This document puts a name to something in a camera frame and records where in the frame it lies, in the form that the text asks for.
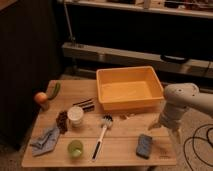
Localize blue sponge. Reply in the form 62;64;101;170
136;134;153;159

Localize green plastic cup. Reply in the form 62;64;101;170
67;140;83;158

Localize blue-grey cloth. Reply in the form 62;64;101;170
30;126;60;156

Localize brown grape bunch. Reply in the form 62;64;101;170
56;111;68;134

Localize orange fruit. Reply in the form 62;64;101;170
34;92;48;104

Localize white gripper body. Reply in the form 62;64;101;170
158;103;184;131

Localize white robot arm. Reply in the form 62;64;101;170
148;83;213;142

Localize small brown crumbs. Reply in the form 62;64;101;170
120;114;135;120

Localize white dish brush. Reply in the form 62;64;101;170
92;115;113;161

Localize orange plastic bin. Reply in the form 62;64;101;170
96;66;164;110

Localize black cable on floor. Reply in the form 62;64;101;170
182;123;213;171

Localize metal shelf rack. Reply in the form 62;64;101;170
56;0;213;77

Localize white paper cup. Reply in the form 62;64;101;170
67;106;84;127

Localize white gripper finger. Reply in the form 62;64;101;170
148;122;161;131
172;129;181;144

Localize green cucumber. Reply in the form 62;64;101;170
48;82;61;100

